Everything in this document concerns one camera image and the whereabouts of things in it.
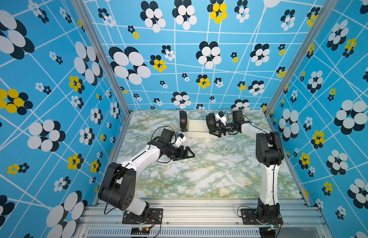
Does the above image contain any circuit board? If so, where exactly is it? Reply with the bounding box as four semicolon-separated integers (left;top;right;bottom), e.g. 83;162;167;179
259;227;276;238
130;227;151;237

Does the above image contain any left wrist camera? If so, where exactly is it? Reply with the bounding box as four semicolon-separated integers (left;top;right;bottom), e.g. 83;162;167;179
174;133;186;148

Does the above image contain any right circuit board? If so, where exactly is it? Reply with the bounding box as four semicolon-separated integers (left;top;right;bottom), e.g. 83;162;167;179
259;227;276;238

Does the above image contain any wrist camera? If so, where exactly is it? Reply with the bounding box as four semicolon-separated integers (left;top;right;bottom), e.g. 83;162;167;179
174;133;186;148
216;111;228;125

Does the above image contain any long black leather belt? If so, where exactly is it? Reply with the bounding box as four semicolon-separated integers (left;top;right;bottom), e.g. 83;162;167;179
179;110;188;132

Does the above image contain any left circuit board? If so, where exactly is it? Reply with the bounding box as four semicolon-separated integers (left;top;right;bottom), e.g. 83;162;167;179
130;227;151;237

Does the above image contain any right aluminium corner post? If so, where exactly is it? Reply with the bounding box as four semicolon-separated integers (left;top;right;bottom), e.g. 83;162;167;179
265;0;338;119

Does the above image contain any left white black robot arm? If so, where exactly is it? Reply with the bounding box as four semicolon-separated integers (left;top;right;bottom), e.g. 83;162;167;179
98;127;196;224

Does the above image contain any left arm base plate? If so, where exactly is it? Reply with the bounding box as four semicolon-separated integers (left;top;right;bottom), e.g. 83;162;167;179
122;208;164;225

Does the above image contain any white compartment storage tray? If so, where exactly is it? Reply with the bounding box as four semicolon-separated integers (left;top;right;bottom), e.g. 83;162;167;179
179;120;217;139

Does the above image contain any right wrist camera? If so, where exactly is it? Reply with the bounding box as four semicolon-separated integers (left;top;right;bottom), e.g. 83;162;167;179
216;111;228;125

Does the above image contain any aluminium corner post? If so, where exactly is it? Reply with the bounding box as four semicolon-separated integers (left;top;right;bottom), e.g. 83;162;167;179
72;0;130;118
265;0;338;119

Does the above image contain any left aluminium corner post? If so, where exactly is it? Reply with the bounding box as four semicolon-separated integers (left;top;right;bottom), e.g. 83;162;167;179
72;0;130;118

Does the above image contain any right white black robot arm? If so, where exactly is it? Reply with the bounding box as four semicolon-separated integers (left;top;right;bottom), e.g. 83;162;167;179
206;110;284;224

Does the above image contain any aluminium front frame rail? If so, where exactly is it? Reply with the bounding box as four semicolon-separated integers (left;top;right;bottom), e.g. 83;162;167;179
74;198;333;238

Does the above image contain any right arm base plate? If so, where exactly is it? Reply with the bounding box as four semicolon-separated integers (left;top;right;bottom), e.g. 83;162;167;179
237;207;284;226

